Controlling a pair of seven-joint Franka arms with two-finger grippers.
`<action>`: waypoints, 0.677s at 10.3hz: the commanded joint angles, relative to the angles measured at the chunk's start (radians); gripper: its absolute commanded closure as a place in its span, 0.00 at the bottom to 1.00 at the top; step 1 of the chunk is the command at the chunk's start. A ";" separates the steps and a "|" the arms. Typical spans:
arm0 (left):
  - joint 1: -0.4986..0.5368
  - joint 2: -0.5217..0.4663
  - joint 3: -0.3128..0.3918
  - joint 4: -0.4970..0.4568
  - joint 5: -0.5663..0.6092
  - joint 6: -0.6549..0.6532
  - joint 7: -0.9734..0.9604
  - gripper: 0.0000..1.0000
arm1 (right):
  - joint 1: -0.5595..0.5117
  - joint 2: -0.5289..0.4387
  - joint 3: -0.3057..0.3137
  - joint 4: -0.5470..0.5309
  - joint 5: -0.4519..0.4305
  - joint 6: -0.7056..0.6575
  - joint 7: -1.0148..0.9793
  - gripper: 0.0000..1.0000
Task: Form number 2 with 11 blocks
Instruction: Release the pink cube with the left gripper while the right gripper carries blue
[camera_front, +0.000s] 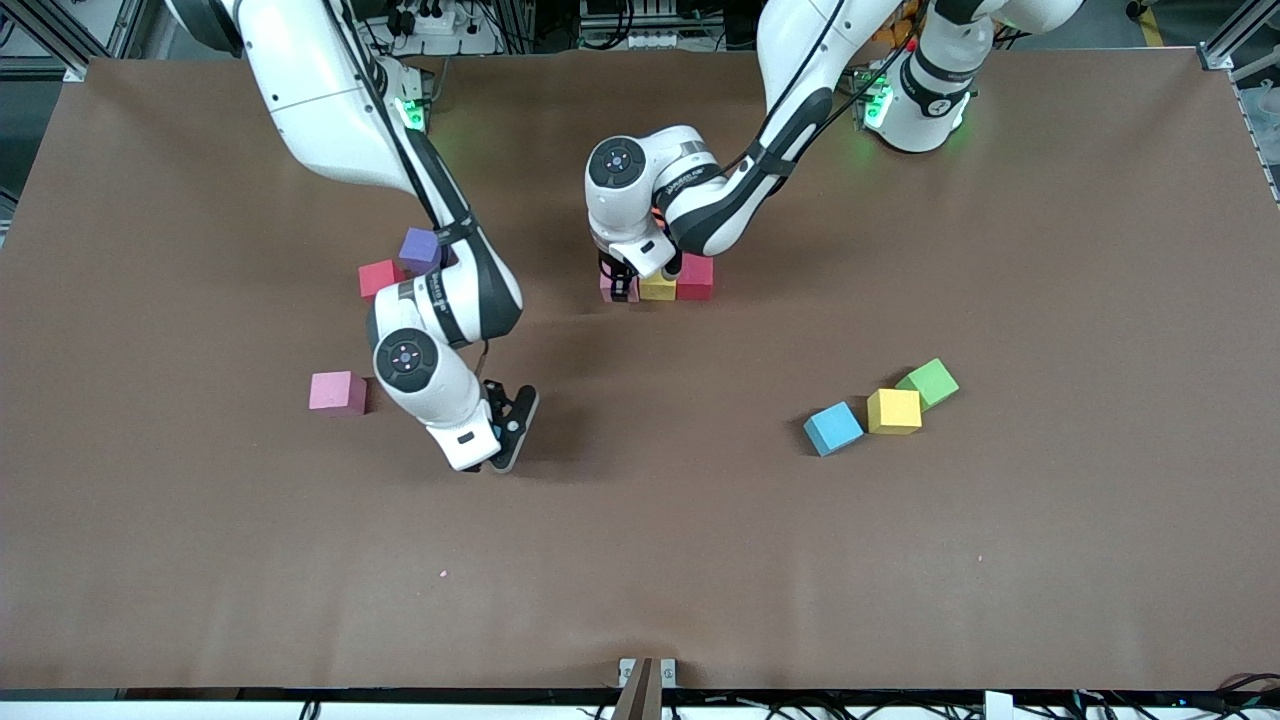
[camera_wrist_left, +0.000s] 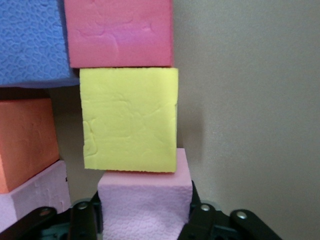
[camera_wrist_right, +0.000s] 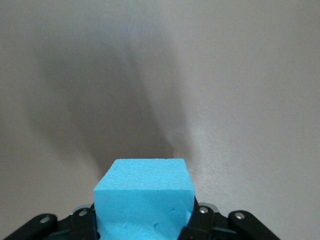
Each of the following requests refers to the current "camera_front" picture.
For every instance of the pink foam block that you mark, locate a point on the pink foam block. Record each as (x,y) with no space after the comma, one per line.
(605,290)
(338,393)

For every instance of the yellow foam block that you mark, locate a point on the yellow foam block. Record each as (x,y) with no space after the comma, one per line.
(894,411)
(658,290)

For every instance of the crimson foam block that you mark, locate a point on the crimson foam block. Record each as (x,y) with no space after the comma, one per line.
(697,278)

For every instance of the blue foam block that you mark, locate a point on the blue foam block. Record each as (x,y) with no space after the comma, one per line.
(833,428)

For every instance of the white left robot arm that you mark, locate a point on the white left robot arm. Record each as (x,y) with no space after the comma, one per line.
(720,200)

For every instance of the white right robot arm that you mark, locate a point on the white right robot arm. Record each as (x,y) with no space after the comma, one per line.
(440,390)

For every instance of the light purple foam block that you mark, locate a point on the light purple foam block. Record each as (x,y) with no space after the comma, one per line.
(420,250)

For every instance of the red foam block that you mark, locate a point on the red foam block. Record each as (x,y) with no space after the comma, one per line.
(378,277)

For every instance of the brown table cover mat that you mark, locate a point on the brown table cover mat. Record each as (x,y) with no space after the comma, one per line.
(640,560)

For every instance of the grey equipment rack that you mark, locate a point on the grey equipment rack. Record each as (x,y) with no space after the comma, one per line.
(640,30)

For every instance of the white power strip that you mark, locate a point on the white power strip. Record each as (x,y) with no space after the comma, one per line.
(430,22)

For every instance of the green foam block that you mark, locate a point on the green foam block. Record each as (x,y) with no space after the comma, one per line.
(928,382)

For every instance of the pile of orange objects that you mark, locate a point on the pile of orange objects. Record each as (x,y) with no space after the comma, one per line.
(897,30)

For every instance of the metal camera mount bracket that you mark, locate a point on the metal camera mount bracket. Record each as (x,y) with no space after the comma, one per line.
(647,685)

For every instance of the aluminium frame post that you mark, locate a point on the aluminium frame post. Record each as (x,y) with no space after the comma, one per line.
(45,35)
(1235,40)

